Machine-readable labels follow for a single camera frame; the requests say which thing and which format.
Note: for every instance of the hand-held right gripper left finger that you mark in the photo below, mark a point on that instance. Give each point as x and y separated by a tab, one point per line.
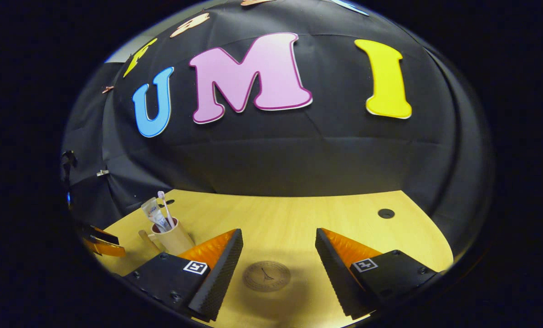
223	273

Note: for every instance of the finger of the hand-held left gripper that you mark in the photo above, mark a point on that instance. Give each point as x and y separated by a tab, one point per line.
103	234
110	249

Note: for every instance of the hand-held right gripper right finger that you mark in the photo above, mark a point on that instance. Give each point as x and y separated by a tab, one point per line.
333	273

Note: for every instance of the white toothpaste tube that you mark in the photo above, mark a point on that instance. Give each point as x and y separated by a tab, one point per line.
152	210

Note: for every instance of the pale pink toothbrush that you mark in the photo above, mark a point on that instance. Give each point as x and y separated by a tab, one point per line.
166	209

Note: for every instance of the wooden desktop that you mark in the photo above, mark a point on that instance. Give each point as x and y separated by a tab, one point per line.
289	218

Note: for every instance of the small copper clip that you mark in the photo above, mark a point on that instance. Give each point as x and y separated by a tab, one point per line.
108	89

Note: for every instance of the round black desk grommet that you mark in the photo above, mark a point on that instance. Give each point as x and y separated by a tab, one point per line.
386	213

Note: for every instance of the black backdrop cloth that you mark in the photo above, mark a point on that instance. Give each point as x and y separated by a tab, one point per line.
299	155

